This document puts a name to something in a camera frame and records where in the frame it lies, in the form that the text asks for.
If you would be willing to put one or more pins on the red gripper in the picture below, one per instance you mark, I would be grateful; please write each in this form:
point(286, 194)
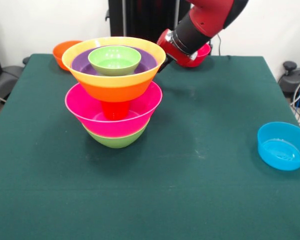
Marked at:
point(176, 53)

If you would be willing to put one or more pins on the purple bowl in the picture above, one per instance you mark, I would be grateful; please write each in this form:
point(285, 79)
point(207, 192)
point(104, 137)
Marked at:
point(147, 58)

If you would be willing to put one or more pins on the small green bowl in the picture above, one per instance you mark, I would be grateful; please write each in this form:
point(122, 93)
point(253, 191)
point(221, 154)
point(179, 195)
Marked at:
point(115, 62)

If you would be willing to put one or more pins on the large orange bowl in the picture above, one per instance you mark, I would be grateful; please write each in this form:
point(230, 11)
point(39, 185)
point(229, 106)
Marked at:
point(115, 87)

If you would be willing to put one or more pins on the orange cup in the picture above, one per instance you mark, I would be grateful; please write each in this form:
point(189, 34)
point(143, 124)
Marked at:
point(115, 110)

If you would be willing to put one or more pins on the medium green bowl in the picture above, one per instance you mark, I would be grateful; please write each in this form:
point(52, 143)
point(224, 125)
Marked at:
point(117, 141)

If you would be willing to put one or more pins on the large pink bowl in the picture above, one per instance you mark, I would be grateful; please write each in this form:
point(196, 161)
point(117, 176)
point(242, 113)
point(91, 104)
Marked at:
point(85, 112)

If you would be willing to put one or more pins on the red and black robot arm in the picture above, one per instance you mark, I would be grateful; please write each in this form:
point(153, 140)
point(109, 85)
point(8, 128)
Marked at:
point(205, 20)

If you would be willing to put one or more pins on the small pink-red bowl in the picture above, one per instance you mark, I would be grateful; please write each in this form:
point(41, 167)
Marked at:
point(205, 51)

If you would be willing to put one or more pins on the small orange bowl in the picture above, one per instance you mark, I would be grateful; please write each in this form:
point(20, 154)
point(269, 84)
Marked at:
point(61, 53)

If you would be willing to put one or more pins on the dark green tablecloth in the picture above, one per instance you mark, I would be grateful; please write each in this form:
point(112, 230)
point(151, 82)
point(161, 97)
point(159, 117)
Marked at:
point(165, 187)

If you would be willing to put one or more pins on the black chair base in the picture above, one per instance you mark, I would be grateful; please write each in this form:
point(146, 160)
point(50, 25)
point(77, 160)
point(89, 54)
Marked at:
point(5, 80)
point(290, 82)

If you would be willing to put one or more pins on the small blue bowl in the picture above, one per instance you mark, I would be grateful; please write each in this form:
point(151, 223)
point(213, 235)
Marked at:
point(282, 150)

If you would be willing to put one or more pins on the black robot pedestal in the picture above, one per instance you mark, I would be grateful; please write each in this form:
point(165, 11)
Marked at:
point(145, 22)

